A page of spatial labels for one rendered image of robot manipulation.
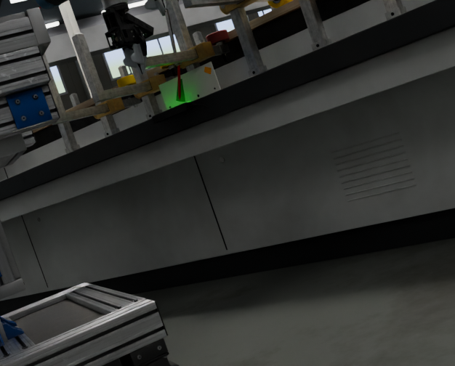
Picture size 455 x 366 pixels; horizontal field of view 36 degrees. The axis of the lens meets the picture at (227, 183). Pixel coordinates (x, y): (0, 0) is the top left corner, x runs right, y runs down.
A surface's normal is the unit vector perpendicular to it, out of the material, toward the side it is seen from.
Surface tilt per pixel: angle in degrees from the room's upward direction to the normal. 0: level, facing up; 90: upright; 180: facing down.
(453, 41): 90
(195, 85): 90
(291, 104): 90
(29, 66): 90
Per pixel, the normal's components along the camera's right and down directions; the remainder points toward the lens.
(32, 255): -0.59, 0.25
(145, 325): 0.39, -0.08
